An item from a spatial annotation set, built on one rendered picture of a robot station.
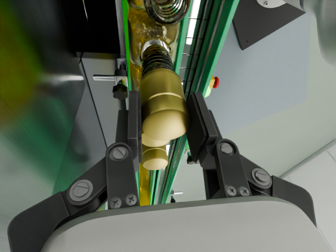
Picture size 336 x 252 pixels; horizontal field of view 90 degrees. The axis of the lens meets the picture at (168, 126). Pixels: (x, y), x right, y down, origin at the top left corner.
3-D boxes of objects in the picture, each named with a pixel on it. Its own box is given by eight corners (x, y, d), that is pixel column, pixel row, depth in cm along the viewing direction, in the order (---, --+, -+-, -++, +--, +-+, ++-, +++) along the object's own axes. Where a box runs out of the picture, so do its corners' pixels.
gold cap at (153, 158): (147, 147, 27) (148, 173, 24) (136, 135, 24) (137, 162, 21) (168, 140, 26) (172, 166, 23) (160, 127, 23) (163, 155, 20)
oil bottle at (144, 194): (139, 188, 103) (140, 243, 86) (149, 187, 104) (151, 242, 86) (140, 191, 108) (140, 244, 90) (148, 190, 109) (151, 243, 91)
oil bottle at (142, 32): (130, -25, 29) (125, 22, 15) (163, -21, 30) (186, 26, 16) (132, 13, 33) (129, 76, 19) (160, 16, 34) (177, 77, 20)
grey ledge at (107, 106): (88, 39, 44) (78, 62, 37) (122, 41, 46) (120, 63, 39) (122, 181, 116) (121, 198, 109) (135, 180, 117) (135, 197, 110)
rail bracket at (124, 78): (97, 49, 38) (86, 85, 29) (128, 51, 39) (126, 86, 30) (100, 65, 41) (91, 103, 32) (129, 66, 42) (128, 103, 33)
